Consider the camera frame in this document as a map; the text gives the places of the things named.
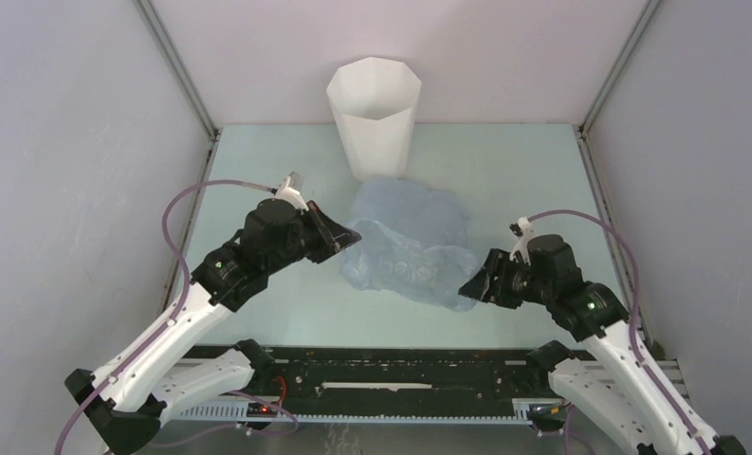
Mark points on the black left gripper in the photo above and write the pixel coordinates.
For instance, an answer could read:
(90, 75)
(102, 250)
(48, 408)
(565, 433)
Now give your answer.
(339, 235)

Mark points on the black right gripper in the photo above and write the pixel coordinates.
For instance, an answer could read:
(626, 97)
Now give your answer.
(481, 285)

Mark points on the light blue plastic trash bag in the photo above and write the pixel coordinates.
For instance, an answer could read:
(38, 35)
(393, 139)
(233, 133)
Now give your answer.
(414, 242)

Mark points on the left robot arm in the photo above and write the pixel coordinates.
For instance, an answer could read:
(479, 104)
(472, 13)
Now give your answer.
(130, 398)

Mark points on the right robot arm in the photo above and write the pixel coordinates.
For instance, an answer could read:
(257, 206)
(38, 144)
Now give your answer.
(642, 412)

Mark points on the white faceted trash bin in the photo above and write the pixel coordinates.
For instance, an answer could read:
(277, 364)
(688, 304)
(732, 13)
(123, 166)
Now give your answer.
(373, 102)

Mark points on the small electronics board with leds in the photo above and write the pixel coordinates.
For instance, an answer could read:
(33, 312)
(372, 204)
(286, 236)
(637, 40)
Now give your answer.
(259, 410)

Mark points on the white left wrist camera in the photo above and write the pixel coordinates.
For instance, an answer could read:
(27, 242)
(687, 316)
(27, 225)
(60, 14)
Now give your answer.
(290, 191)

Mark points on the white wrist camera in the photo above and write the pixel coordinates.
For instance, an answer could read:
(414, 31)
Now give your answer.
(524, 233)
(290, 191)

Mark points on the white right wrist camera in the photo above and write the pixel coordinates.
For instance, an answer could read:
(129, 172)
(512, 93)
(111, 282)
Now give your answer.
(524, 233)

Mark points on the left aluminium frame post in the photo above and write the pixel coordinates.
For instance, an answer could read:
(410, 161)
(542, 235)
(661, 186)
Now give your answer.
(161, 36)

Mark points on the aluminium frame post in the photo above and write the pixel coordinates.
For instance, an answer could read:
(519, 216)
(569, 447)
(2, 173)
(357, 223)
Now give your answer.
(622, 60)
(161, 36)

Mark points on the right aluminium frame post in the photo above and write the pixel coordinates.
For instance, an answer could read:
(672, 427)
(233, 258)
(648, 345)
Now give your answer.
(622, 60)

